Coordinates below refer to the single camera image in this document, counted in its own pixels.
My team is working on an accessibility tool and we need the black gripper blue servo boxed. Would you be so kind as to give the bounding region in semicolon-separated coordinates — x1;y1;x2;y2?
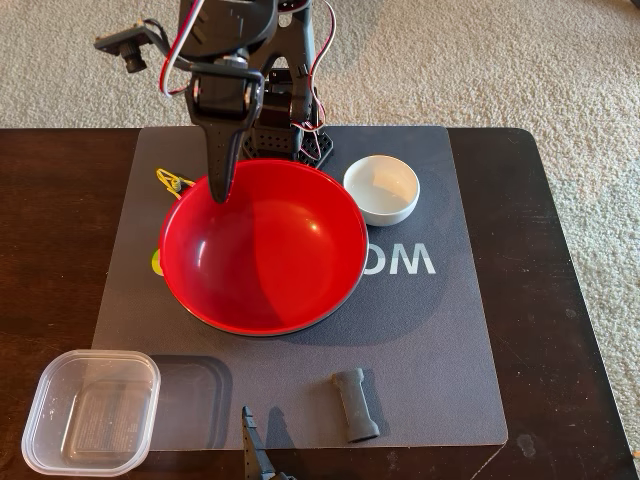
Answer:
184;62;265;204

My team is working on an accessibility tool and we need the yellow wire clip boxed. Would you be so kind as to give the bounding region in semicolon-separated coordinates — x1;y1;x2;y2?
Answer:
155;168;196;200

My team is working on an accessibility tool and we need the black dumbbell shaped part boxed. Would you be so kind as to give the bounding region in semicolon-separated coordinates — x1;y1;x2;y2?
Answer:
328;367;381;445

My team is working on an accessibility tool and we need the clear plastic square container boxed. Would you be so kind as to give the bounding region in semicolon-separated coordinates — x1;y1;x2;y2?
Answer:
21;349;162;477

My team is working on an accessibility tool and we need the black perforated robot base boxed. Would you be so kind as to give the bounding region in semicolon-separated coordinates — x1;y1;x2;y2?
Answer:
244;67;335;169

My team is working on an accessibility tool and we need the large red bowl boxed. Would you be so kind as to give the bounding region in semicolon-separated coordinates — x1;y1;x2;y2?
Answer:
158;158;370;337

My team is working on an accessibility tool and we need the small white bowl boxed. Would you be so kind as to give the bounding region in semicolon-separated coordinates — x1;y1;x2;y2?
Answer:
342;154;421;228

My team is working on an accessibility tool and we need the grey mouse mat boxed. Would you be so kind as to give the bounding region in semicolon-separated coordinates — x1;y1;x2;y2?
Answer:
91;125;509;451

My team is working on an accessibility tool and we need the red white wrist servo cable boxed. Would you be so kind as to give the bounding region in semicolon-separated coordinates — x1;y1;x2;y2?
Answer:
159;0;206;97

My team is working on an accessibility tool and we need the thin black camera cable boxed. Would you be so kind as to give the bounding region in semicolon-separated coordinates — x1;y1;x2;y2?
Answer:
142;18;196;69

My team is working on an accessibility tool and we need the small wrist board camera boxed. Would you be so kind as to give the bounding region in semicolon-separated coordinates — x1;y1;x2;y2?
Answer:
93;18;169;75

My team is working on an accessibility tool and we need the red white shoulder servo cable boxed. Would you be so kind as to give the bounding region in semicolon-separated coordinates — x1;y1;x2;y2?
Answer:
307;0;337;132

